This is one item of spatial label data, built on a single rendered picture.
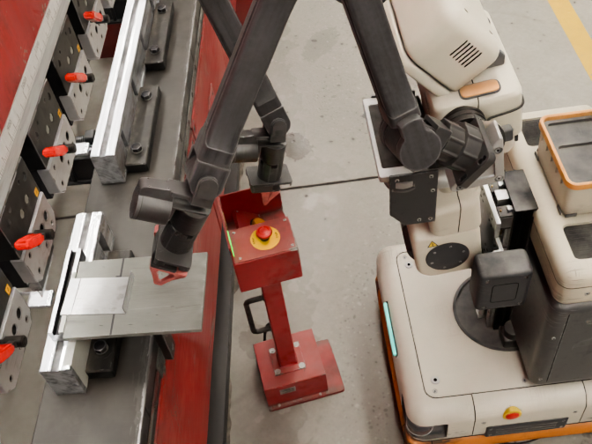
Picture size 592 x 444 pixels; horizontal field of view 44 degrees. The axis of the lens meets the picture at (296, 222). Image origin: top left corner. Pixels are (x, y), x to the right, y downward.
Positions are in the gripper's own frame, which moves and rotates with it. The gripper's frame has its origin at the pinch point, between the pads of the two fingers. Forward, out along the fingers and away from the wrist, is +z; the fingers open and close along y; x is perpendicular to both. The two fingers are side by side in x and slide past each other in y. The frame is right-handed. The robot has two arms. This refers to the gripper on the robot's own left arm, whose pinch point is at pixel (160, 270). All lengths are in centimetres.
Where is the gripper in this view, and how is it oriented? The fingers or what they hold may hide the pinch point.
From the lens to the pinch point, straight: 137.1
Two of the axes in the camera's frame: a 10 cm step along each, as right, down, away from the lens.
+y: 0.2, 7.6, -6.5
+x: 9.0, 2.6, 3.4
